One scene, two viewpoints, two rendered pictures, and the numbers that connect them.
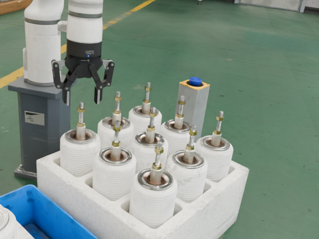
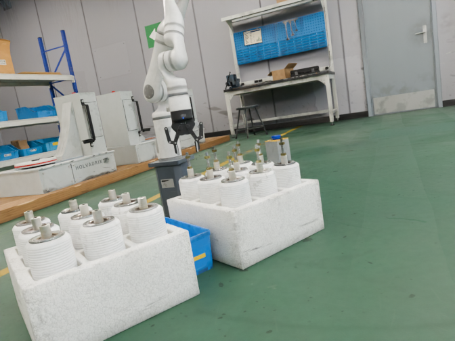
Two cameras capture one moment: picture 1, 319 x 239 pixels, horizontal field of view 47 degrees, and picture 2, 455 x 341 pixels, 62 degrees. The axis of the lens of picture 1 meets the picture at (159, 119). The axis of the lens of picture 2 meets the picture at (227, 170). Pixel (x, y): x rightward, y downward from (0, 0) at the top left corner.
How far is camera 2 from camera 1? 61 cm
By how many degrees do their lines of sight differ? 22
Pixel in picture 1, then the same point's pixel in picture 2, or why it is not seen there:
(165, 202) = (240, 189)
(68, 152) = (183, 186)
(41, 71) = (166, 149)
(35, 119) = (168, 184)
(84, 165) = (195, 193)
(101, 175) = (202, 189)
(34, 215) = not seen: hidden behind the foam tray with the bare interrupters
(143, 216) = (227, 203)
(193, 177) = (263, 178)
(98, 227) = (205, 224)
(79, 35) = (175, 106)
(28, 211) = not seen: hidden behind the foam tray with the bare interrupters
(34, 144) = not seen: hidden behind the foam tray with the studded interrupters
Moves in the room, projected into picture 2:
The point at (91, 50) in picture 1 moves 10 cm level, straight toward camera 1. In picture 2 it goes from (184, 114) to (179, 114)
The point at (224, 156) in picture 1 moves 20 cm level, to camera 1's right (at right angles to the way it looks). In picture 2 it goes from (290, 168) to (352, 161)
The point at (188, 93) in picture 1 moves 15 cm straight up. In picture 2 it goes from (271, 145) to (267, 109)
